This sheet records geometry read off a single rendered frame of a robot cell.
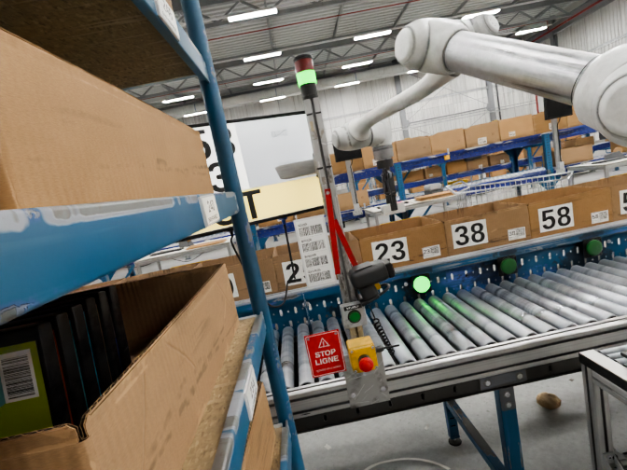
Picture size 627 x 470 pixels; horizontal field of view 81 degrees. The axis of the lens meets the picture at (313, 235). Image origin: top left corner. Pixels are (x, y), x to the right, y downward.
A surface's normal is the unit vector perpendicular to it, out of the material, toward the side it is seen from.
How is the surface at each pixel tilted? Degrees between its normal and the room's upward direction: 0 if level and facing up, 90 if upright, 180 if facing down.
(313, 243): 90
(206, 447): 0
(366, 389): 90
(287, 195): 86
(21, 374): 82
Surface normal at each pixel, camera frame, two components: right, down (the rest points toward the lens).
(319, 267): 0.05, 0.13
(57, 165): 0.98, -0.20
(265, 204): 0.37, -0.01
